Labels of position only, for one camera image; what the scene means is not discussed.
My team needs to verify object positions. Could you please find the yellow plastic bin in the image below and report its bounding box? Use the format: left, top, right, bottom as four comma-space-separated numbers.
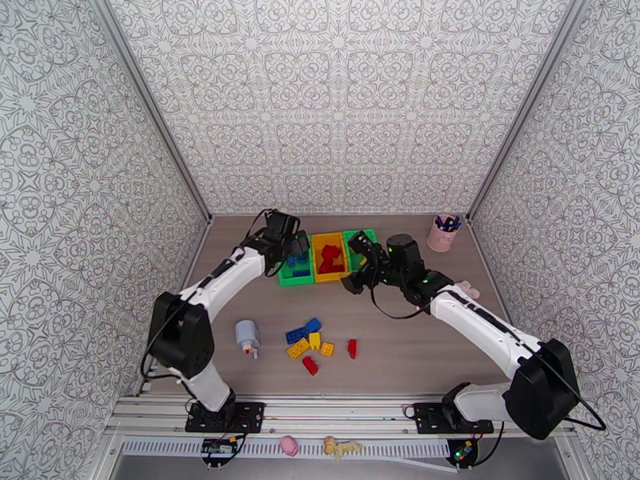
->
310, 231, 347, 285

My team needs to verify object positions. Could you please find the pink pen cup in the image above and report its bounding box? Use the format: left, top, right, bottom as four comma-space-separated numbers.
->
426, 215, 462, 254

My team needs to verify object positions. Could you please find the pale blue glue bottle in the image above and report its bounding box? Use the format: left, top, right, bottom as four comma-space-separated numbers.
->
234, 319, 262, 361

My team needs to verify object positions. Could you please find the yellow rubber toy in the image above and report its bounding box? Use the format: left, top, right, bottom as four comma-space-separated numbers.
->
322, 435, 363, 461

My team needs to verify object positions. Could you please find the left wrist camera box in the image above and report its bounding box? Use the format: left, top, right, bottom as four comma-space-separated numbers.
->
263, 210, 302, 241

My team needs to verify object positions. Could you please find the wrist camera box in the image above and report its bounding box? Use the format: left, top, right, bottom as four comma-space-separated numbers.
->
348, 230, 377, 258
263, 210, 302, 241

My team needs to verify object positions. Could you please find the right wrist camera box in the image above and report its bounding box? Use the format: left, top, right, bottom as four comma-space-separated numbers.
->
348, 230, 377, 258

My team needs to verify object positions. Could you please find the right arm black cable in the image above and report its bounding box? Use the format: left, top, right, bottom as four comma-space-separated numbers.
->
369, 281, 607, 432

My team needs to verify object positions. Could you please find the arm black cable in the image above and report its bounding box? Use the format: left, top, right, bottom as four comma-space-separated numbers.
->
369, 281, 607, 432
141, 208, 281, 382

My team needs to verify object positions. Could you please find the aluminium side rail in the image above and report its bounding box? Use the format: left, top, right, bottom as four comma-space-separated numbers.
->
132, 218, 216, 397
466, 218, 545, 398

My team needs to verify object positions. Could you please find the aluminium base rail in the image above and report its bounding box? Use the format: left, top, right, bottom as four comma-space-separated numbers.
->
107, 392, 576, 441

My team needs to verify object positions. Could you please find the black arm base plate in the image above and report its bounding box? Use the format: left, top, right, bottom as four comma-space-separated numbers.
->
414, 402, 494, 436
185, 402, 266, 434

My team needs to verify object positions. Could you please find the white slotted cable duct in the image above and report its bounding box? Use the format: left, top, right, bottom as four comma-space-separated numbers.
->
119, 438, 454, 461

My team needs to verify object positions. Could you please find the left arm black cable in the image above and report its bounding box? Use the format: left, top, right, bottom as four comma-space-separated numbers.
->
141, 208, 281, 382

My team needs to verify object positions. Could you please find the aluminium corner post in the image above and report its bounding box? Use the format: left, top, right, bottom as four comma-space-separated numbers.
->
86, 0, 215, 224
465, 0, 592, 224

